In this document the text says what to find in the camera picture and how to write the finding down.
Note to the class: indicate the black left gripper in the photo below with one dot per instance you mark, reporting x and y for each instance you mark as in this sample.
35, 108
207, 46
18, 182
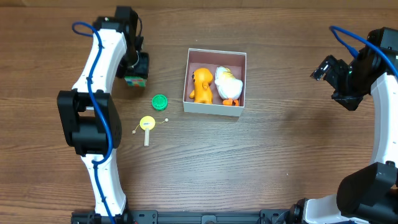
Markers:
137, 69

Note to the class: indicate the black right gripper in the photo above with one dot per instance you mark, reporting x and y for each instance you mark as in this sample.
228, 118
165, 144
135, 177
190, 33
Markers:
344, 99

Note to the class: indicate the multicoloured puzzle cube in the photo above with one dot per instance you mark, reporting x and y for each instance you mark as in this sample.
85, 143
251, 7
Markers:
136, 81

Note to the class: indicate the orange dinosaur toy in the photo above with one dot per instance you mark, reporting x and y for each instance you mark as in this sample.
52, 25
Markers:
202, 93

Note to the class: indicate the white plush duck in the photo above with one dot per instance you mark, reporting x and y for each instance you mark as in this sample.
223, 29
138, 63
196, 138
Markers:
228, 86

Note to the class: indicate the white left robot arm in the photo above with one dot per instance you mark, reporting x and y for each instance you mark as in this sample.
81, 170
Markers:
89, 117

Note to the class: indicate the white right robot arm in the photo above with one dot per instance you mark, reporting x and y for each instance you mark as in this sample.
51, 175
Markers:
370, 194

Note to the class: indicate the green round plastic toy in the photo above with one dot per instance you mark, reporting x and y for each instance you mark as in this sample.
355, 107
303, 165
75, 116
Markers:
159, 102

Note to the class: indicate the yellow wooden rattle drum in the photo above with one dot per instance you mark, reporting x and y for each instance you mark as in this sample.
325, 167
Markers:
148, 123

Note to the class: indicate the white box with pink interior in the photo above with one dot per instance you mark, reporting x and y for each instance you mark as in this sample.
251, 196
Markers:
212, 59

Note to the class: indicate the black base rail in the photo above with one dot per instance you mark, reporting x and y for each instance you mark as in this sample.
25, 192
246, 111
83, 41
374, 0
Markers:
261, 217

